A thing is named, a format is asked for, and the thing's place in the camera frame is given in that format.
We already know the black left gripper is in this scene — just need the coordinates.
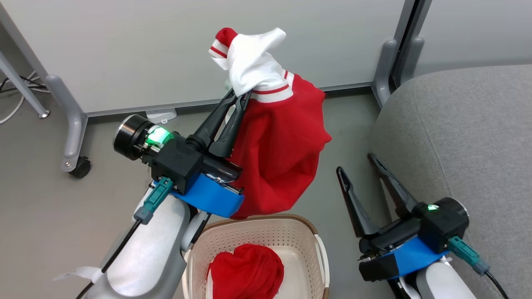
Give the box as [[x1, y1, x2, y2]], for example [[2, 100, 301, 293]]
[[113, 88, 252, 195]]

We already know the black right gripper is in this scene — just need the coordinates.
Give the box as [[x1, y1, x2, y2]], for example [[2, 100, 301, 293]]
[[336, 153, 470, 260]]

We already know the red jacket with white trim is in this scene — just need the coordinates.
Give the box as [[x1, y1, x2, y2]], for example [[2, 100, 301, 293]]
[[209, 27, 332, 220]]

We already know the plain red garment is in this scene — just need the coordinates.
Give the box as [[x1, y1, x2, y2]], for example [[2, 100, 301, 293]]
[[207, 244, 285, 299]]

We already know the grey fabric sofa seat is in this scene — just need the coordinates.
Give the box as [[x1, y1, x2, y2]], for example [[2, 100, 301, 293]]
[[370, 64, 532, 299]]

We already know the cream perforated laundry basket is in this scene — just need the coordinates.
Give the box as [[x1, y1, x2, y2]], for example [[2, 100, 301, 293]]
[[182, 214, 331, 299]]

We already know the white power adapter box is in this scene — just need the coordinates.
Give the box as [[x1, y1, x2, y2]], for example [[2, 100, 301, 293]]
[[145, 108, 177, 125]]

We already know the wide white partition panel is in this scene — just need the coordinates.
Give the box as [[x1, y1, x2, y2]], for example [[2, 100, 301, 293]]
[[0, 0, 420, 118]]

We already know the black caster wheel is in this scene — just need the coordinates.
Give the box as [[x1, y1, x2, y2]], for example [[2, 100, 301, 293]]
[[69, 156, 92, 179]]

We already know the grey partition foot with caster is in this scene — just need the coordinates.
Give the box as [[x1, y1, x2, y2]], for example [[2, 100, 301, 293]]
[[45, 74, 90, 173]]

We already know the narrow white partition panel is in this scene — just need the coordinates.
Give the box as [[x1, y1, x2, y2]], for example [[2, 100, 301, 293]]
[[409, 0, 532, 77]]

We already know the grey metal table leg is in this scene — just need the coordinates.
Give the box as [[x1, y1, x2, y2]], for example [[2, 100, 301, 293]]
[[0, 50, 51, 119]]

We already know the left teal plug black cable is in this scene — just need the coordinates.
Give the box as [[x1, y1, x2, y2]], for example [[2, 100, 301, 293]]
[[75, 177, 174, 299]]

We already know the teal plug black cable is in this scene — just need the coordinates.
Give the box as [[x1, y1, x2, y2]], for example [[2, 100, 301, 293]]
[[448, 236, 510, 299], [75, 177, 174, 299]]

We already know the right teal plug black cable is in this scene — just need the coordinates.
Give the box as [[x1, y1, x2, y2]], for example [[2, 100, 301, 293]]
[[448, 236, 510, 299]]

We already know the black floor cable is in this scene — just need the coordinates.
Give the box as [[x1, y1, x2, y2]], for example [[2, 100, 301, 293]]
[[0, 76, 49, 94]]

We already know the white paper cable tag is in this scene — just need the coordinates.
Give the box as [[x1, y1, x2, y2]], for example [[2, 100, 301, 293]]
[[52, 266, 103, 284]]

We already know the white floor cable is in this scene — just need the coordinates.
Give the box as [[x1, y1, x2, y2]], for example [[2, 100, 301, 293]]
[[0, 71, 44, 125]]

